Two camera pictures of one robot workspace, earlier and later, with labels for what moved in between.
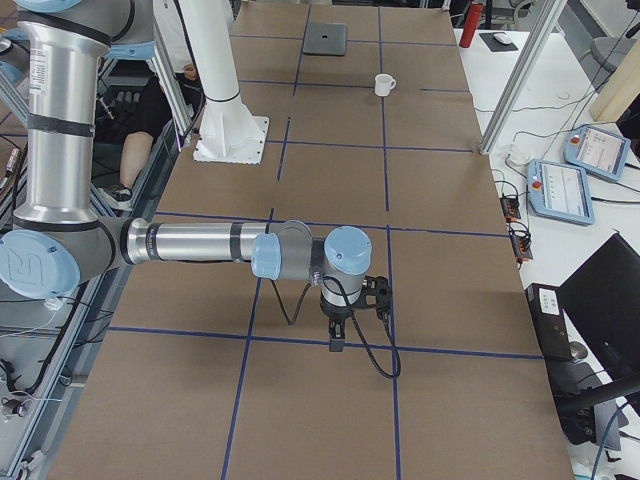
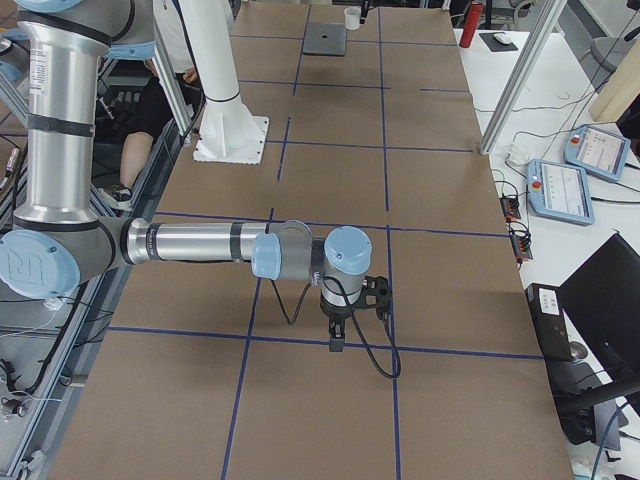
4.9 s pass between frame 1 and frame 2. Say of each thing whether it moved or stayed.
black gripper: stayed
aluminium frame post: stayed
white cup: moved
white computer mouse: stayed
